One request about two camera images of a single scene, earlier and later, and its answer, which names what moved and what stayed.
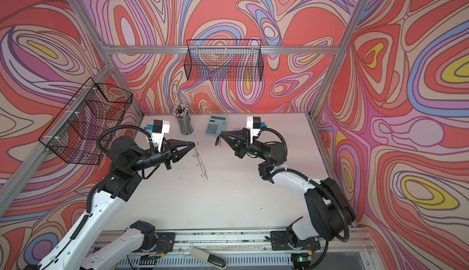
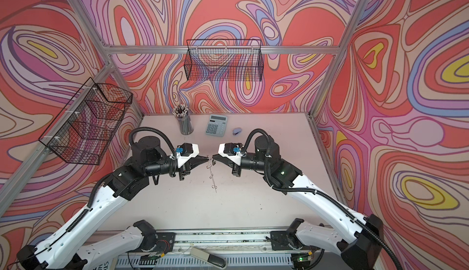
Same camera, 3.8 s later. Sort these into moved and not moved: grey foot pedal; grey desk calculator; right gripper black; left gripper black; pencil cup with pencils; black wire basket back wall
Moved: left gripper black; right gripper black
Not moved: pencil cup with pencils; black wire basket back wall; grey foot pedal; grey desk calculator
